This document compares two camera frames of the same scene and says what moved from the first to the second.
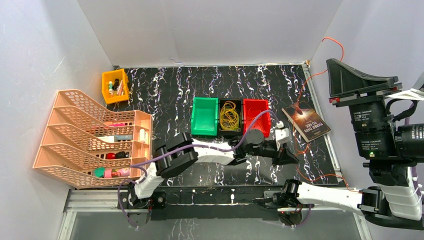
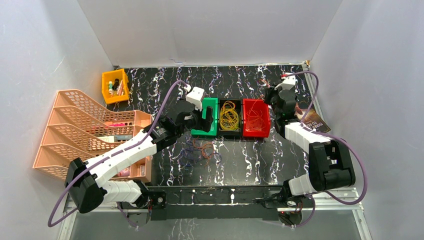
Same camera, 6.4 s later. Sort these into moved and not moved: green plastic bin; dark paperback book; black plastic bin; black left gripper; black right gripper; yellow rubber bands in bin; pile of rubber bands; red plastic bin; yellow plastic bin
Moved: pile of rubber bands; black right gripper; black left gripper
Not moved: green plastic bin; yellow rubber bands in bin; yellow plastic bin; red plastic bin; black plastic bin; dark paperback book
